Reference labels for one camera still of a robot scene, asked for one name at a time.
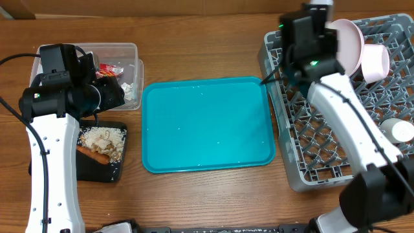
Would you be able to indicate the grey dishwasher rack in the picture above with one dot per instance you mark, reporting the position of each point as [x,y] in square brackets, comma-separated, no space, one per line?
[311,153]

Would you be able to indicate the teal serving tray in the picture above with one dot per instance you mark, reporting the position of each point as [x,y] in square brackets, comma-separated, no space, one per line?
[212,124]

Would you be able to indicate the orange carrot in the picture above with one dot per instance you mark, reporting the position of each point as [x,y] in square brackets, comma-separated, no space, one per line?
[99,157]

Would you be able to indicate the white paper cup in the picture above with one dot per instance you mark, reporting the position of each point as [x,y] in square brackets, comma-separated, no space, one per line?
[397,130]

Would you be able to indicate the clear plastic bin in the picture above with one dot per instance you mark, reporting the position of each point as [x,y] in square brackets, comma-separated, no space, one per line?
[129,64]

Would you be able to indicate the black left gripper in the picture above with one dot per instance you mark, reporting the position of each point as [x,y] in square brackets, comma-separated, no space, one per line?
[113,92]

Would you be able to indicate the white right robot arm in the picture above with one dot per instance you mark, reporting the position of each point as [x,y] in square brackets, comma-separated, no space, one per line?
[382,184]

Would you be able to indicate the foil ball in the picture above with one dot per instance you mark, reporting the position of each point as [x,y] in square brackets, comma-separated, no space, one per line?
[128,91]

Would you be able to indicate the pink bowl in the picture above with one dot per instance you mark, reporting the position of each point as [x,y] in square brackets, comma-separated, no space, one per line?
[375,62]

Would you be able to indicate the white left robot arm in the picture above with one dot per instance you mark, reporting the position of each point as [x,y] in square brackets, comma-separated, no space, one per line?
[54,200]

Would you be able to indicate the black plastic tray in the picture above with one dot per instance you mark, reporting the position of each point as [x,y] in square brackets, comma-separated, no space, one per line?
[88,169]

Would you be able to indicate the white round plate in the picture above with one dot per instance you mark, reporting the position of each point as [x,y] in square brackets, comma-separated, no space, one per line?
[350,44]

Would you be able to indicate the red snack wrapper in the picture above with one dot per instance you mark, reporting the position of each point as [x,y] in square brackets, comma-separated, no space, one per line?
[106,70]

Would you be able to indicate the pile of rice and peanut shells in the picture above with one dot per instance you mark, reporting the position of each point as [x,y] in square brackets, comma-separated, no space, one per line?
[108,141]

